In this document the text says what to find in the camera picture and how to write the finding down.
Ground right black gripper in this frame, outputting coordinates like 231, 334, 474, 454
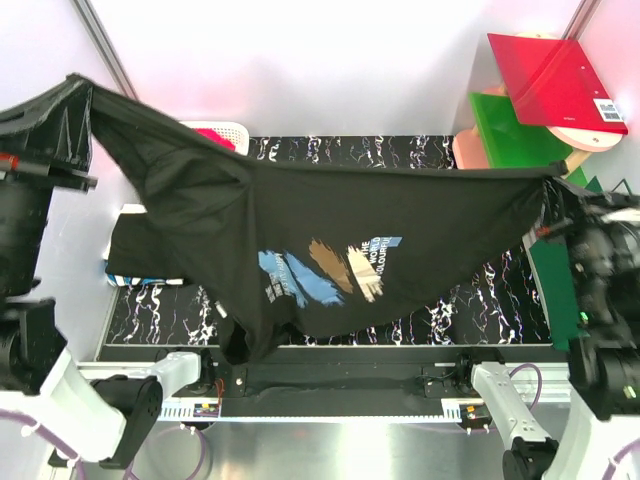
536, 170, 640, 321

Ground black graphic t shirt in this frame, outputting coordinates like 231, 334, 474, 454
91, 83, 560, 364

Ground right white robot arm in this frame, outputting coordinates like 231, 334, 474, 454
453, 180, 639, 479

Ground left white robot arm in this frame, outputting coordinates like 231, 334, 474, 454
1, 75, 216, 469

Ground dark green binder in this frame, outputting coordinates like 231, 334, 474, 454
528, 175, 631, 353

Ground light green folder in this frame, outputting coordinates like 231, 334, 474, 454
469, 93, 573, 168

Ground folded black t shirt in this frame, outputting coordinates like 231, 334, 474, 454
105, 209, 197, 285

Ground red folder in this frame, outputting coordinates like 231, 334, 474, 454
487, 33, 628, 135

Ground pink wooden shelf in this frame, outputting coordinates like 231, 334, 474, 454
453, 33, 625, 172

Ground pink t shirt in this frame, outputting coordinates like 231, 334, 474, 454
194, 128, 235, 151

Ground white plastic basket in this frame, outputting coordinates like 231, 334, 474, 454
181, 121, 250, 155

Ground aluminium rail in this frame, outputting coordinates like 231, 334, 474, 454
78, 362, 571, 403

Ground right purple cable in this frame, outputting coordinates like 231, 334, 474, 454
507, 363, 640, 480

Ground purple cable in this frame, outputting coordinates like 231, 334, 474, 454
0, 407, 211, 480
507, 363, 640, 480

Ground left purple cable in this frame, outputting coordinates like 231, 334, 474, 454
0, 407, 211, 480

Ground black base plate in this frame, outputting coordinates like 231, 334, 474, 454
221, 363, 477, 419

